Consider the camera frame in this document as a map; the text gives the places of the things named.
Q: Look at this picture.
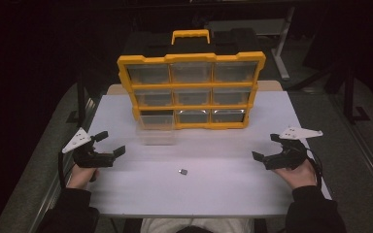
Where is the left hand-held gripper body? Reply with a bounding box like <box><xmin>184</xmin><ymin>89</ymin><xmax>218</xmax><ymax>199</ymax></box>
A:
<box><xmin>61</xmin><ymin>127</ymin><xmax>117</xmax><ymax>169</ymax></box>

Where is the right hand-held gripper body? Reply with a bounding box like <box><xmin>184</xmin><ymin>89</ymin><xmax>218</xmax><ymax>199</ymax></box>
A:
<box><xmin>262</xmin><ymin>126</ymin><xmax>324</xmax><ymax>171</ymax></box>

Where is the clear plastic drawer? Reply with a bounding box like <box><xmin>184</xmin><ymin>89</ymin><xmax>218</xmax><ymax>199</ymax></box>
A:
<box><xmin>135</xmin><ymin>111</ymin><xmax>178</xmax><ymax>147</ymax></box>

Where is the yellow black drawer organizer cabinet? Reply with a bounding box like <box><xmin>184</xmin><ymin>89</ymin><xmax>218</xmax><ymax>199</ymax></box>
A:
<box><xmin>116</xmin><ymin>28</ymin><xmax>267</xmax><ymax>131</ymax></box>

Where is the person's left hand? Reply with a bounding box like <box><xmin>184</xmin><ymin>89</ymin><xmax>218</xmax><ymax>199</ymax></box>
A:
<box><xmin>66</xmin><ymin>162</ymin><xmax>100</xmax><ymax>190</ymax></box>

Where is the person's right hand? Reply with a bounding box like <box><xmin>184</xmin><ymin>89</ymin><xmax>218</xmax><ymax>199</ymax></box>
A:
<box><xmin>273</xmin><ymin>159</ymin><xmax>319</xmax><ymax>191</ymax></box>

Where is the black metal stand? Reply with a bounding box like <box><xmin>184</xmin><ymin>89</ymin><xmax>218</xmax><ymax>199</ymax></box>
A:
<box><xmin>342</xmin><ymin>64</ymin><xmax>371</xmax><ymax>124</ymax></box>
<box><xmin>65</xmin><ymin>73</ymin><xmax>89</xmax><ymax>128</ymax></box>

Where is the white desk with metal leg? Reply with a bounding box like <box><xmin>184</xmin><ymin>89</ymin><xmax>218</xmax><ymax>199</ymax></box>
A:
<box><xmin>206</xmin><ymin>5</ymin><xmax>296</xmax><ymax>81</ymax></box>

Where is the person's dark-haired head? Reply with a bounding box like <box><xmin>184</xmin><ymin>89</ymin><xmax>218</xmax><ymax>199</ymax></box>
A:
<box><xmin>175</xmin><ymin>225</ymin><xmax>215</xmax><ymax>233</ymax></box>

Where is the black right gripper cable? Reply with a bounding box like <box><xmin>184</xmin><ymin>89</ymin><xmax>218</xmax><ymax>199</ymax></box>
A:
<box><xmin>304</xmin><ymin>147</ymin><xmax>324</xmax><ymax>188</ymax></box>

